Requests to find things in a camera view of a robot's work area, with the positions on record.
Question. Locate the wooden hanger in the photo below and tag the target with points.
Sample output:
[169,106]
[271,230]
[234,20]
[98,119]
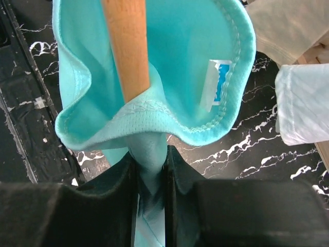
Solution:
[126,23]

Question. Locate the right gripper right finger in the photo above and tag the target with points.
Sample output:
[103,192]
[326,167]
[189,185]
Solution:
[226,212]

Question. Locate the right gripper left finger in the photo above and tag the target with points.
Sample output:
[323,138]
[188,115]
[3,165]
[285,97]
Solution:
[101,212]

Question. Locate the teal t shirt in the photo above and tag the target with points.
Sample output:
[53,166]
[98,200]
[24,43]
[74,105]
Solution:
[200,57]

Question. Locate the white printed t shirt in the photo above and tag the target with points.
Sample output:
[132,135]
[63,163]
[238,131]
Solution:
[302,103]

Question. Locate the beige t shirt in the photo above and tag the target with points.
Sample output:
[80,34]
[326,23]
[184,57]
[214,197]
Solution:
[291,32]

